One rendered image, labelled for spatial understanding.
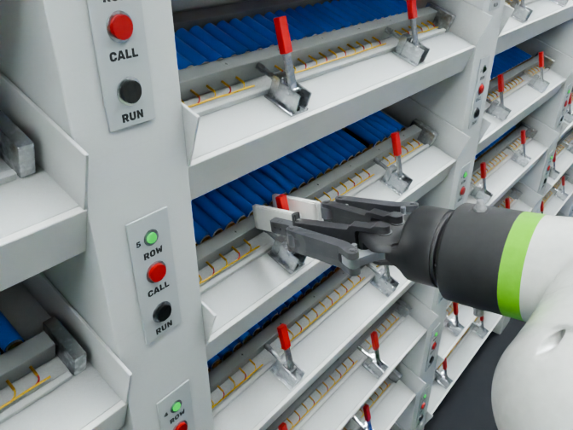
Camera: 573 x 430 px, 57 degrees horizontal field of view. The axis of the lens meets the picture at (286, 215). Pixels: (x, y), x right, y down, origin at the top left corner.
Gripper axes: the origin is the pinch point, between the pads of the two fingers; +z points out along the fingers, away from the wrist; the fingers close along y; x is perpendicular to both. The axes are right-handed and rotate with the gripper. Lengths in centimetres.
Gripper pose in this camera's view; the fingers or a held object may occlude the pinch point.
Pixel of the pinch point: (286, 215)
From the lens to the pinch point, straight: 62.2
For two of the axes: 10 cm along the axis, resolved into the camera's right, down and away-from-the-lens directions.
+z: -7.6, -1.6, 6.3
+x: -1.3, -9.1, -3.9
